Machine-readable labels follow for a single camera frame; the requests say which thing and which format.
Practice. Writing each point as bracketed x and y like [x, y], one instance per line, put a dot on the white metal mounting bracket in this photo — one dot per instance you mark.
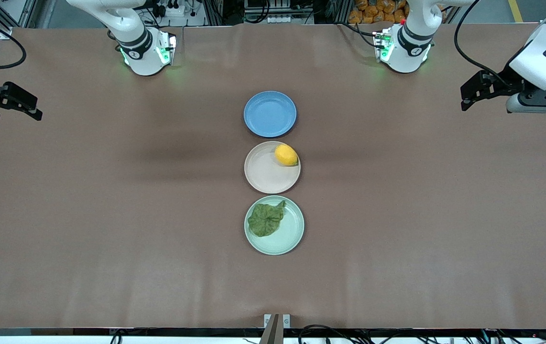
[277, 320]

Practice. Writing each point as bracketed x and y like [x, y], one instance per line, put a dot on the green lettuce leaf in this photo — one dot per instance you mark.
[266, 220]

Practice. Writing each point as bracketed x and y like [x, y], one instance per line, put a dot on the grey camera mounting pole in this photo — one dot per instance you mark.
[270, 332]

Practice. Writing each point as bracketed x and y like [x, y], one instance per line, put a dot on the white power strip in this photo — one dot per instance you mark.
[173, 9]

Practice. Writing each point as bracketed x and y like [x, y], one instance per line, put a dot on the pale green round plate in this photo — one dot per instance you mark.
[285, 229]

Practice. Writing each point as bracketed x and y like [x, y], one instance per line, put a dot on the beige round plate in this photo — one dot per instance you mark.
[268, 172]

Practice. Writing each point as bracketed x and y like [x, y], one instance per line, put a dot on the bag of oranges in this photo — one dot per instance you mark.
[376, 12]

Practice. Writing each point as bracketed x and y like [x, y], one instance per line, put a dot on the yellow lemon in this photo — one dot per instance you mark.
[286, 155]

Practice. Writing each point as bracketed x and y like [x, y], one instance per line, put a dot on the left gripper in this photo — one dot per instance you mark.
[506, 80]

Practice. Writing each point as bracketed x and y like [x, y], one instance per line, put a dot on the blue round plate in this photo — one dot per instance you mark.
[270, 113]

